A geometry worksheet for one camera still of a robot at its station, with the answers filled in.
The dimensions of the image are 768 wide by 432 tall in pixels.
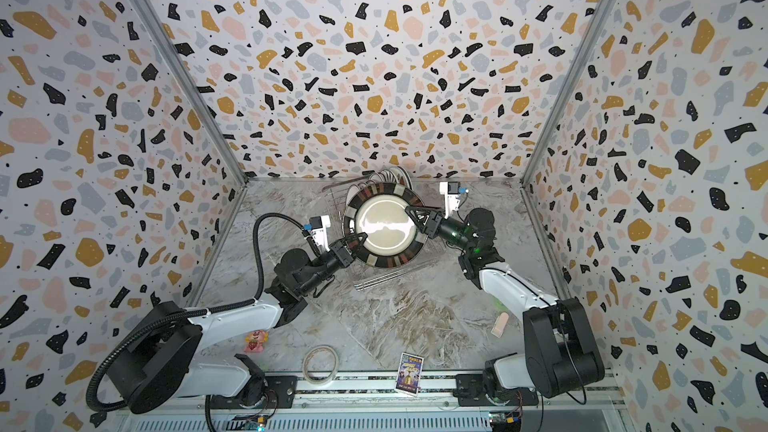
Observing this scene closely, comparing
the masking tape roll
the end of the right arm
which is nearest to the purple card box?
the masking tape roll

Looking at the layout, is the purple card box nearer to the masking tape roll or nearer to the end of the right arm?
the masking tape roll

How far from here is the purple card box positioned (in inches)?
29.5

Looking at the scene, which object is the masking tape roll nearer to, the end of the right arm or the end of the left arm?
the end of the left arm
